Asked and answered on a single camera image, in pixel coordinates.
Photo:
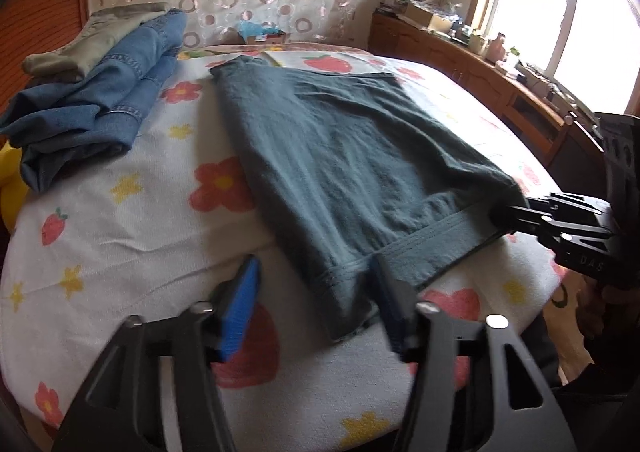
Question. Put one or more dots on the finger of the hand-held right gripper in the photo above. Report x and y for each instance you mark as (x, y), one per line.
(520, 221)
(575, 206)

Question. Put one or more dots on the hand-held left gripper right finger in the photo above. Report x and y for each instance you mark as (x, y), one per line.
(395, 304)

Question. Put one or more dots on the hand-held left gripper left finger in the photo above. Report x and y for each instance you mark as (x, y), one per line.
(240, 302)

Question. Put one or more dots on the teal pants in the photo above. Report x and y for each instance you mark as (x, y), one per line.
(350, 157)

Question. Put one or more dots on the folded grey-green pants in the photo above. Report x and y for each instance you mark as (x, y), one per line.
(65, 57)

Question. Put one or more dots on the person's right hand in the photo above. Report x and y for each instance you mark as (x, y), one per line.
(590, 307)

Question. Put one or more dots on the white floral blanket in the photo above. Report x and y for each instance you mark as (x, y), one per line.
(150, 242)

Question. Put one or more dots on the wooden framed window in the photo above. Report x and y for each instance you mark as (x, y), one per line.
(565, 7)

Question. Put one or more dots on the long wooden cabinet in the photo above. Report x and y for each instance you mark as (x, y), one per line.
(450, 62)

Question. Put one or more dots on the person's dark clothing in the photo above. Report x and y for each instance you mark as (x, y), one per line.
(600, 407)

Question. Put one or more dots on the open cardboard box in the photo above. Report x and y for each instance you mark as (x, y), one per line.
(425, 17)

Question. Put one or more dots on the folded blue jeans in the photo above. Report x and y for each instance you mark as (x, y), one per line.
(100, 102)

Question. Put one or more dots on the yellow cloth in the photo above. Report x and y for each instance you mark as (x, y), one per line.
(12, 192)

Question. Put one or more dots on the pink floral bedsheet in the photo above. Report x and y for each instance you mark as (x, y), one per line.
(320, 46)

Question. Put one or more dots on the cardboard box with blue bags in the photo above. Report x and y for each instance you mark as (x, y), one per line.
(265, 35)

